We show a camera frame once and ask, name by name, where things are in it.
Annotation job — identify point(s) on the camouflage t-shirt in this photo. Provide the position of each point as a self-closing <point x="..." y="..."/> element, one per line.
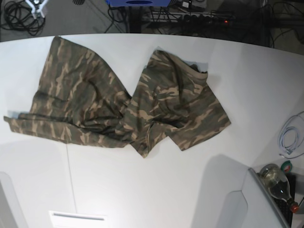
<point x="81" y="100"/>

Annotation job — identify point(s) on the blue box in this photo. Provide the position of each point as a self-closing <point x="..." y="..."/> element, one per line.
<point x="138" y="3"/>

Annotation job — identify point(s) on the green tape roll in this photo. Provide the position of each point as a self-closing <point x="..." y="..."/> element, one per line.
<point x="286" y="166"/>

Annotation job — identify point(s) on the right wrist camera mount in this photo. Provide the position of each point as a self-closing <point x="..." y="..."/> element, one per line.
<point x="38" y="8"/>

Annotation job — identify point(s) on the clear plastic bottle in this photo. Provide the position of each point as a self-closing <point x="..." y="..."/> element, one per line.
<point x="277" y="184"/>

